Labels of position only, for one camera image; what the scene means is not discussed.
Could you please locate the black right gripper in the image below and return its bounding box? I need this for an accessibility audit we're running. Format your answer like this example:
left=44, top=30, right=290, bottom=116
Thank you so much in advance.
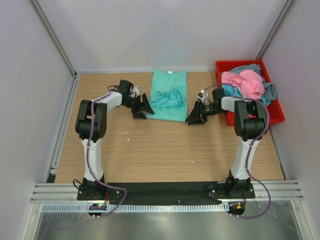
left=185, top=100, right=227, bottom=126

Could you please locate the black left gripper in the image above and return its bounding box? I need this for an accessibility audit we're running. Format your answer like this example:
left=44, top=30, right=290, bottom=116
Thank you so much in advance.
left=123, top=94, right=154, bottom=120

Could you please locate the teal green t shirt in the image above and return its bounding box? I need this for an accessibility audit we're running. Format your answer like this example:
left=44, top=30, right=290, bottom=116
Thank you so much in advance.
left=147, top=69, right=188, bottom=122

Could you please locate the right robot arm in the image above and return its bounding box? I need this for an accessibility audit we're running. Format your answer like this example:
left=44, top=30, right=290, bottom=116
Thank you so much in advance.
left=185, top=88, right=270, bottom=198

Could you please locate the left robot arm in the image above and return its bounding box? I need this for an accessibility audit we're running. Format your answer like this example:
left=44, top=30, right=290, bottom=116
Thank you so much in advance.
left=75, top=79, right=154, bottom=200

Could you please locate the pink t shirt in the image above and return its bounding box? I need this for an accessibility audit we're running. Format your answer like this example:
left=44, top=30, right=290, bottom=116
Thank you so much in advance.
left=221, top=69, right=265, bottom=96

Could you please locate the grey t shirt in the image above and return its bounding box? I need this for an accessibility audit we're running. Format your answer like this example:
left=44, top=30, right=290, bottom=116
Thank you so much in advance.
left=228, top=64, right=277, bottom=100

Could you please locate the red plastic bin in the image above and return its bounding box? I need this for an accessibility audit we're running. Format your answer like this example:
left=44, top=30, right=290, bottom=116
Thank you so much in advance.
left=215, top=60, right=285, bottom=126

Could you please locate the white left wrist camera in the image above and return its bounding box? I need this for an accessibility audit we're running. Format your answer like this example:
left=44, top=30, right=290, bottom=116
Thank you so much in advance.
left=130, top=86, right=142, bottom=98

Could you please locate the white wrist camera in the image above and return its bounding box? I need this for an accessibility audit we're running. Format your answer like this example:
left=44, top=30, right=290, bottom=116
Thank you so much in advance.
left=130, top=86, right=142, bottom=98
left=197, top=90, right=211, bottom=106

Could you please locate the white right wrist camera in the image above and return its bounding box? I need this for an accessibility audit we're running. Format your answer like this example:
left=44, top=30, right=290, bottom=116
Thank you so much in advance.
left=197, top=90, right=211, bottom=106

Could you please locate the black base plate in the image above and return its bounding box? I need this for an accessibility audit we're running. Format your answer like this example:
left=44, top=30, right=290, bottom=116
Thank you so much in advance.
left=77, top=181, right=256, bottom=206

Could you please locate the aluminium frame rail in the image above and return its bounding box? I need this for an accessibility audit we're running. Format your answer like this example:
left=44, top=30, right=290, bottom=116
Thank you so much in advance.
left=30, top=183, right=78, bottom=203

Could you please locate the slotted cable duct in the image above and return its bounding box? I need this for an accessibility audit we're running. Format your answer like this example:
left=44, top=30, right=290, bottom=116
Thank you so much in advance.
left=42, top=202, right=229, bottom=213

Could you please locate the left aluminium corner post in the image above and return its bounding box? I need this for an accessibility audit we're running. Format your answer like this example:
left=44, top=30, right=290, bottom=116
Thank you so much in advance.
left=29, top=0, right=77, bottom=78

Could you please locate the aluminium corner post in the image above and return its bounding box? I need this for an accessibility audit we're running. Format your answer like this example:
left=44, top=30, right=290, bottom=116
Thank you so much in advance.
left=255, top=0, right=297, bottom=60
left=29, top=0, right=77, bottom=78

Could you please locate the right aluminium corner post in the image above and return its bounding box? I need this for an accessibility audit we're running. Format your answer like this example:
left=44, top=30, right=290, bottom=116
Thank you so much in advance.
left=255, top=0, right=297, bottom=60

